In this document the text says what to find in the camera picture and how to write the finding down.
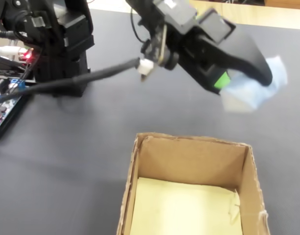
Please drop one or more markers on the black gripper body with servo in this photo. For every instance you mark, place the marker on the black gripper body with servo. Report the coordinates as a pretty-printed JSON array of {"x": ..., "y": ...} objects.
[{"x": 213, "y": 27}]

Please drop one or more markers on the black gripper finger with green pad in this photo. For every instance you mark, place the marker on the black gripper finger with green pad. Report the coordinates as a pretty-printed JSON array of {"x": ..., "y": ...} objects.
[
  {"x": 208, "y": 76},
  {"x": 253, "y": 56}
]

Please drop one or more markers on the light blue cloth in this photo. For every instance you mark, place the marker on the light blue cloth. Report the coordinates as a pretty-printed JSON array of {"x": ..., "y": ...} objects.
[{"x": 243, "y": 95}]

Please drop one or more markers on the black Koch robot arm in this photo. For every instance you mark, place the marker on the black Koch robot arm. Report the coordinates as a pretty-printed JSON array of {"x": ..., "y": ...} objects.
[{"x": 54, "y": 49}]

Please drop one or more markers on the open cardboard box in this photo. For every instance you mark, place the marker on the open cardboard box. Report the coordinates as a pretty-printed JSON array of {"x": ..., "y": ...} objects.
[{"x": 189, "y": 159}]

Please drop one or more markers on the pale yellow paper sheet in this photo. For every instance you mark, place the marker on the pale yellow paper sheet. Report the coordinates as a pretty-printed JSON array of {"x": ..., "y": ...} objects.
[{"x": 177, "y": 208}]

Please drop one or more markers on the black textured table mat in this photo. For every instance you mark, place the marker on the black textured table mat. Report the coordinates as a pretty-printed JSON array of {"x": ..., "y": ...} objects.
[{"x": 66, "y": 159}]

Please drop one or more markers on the controller board in black tray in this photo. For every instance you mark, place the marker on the controller board in black tray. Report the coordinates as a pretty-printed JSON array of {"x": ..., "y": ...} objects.
[{"x": 7, "y": 105}]

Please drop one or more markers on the small wrist camera board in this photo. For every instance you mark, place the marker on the small wrist camera board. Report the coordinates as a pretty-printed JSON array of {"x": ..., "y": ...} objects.
[{"x": 156, "y": 47}]

